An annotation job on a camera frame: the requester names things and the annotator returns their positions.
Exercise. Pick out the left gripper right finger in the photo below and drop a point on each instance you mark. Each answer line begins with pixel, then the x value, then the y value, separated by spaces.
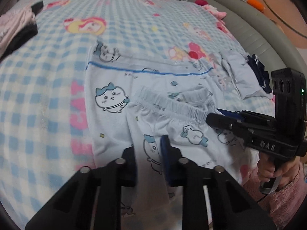
pixel 210 190

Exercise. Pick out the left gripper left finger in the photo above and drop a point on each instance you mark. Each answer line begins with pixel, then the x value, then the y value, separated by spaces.
pixel 91 198

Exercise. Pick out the light blue cartoon pajama pants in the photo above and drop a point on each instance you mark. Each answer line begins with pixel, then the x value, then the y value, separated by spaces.
pixel 134 101

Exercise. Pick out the person's right hand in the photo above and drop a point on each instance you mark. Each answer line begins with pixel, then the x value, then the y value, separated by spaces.
pixel 288 171

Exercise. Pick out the navy striped folded garment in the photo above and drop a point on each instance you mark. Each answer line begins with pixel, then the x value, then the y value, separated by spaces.
pixel 259 70

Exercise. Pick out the folded light blue garment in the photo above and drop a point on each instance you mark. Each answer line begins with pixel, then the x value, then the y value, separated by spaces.
pixel 242 74

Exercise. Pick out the blue checkered cartoon blanket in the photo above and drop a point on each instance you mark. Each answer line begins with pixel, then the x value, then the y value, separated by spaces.
pixel 44 135

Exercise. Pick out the grey padded headboard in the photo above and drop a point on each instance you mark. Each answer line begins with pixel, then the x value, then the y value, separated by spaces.
pixel 259 35

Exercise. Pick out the orange carrot plush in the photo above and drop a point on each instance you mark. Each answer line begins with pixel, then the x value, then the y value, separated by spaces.
pixel 255 4

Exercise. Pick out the pink plush toy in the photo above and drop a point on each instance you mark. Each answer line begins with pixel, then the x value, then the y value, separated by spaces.
pixel 215 12

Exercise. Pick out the red round plush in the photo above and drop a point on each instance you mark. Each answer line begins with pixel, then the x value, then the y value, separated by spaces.
pixel 201 2

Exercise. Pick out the black garment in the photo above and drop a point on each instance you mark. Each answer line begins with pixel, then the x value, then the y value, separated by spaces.
pixel 26 33

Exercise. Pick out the pink cartoon pajama garment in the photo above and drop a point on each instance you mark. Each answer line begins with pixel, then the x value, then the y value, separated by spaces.
pixel 12 23

